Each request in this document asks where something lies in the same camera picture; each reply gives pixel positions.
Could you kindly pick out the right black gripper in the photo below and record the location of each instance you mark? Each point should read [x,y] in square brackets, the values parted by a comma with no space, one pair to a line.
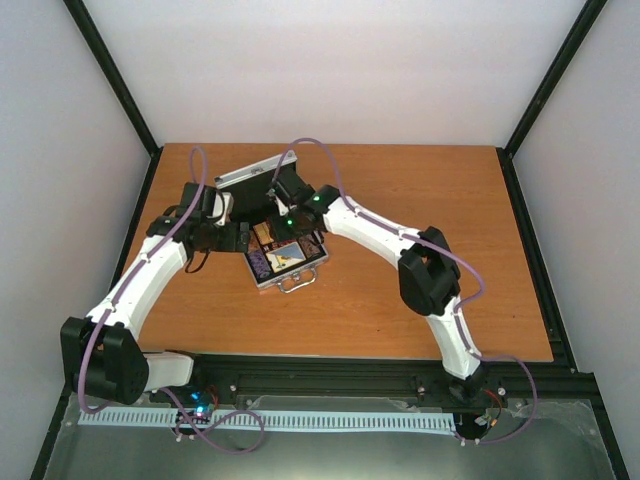
[281,233]

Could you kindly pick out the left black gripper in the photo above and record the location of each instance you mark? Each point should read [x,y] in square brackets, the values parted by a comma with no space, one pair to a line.
[230,243]

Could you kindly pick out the red playing card box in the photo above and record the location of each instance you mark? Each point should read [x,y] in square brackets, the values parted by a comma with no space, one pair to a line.
[263,233]

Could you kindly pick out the brown poker chip stack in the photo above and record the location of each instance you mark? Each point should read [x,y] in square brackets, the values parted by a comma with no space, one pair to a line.
[310,247]

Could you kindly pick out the blue playing card box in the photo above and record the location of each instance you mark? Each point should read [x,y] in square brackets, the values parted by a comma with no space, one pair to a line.
[285,257]

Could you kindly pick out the aluminium poker case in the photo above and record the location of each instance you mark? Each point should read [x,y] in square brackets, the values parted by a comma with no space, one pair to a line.
[249,186]

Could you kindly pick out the orange poker chip stack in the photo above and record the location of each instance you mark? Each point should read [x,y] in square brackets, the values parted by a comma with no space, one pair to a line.
[255,245]

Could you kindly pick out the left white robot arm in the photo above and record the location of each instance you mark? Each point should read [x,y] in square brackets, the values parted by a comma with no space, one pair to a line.
[101,354]

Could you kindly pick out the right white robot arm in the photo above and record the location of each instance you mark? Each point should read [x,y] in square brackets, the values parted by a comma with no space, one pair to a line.
[428,273]

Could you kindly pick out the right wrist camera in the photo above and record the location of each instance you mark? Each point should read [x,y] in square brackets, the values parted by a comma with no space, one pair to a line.
[290,189]

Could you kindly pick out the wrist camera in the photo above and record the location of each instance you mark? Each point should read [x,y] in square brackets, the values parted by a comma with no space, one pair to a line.
[212,204]
[290,189]

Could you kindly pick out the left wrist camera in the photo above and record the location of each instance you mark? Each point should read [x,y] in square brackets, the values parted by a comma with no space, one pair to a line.
[212,204]

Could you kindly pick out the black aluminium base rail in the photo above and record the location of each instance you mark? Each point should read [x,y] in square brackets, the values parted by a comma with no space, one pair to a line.
[233,379]

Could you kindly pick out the white slotted cable duct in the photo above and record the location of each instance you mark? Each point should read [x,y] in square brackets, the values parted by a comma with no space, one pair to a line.
[275,421]

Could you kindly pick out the left black frame post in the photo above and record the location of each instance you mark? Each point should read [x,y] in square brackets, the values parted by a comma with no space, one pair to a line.
[109,68]

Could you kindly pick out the black frame post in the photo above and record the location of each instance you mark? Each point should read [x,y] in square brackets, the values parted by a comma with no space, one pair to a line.
[109,68]
[571,44]

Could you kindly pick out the right black frame post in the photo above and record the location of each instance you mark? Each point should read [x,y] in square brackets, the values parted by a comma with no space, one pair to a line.
[571,44]

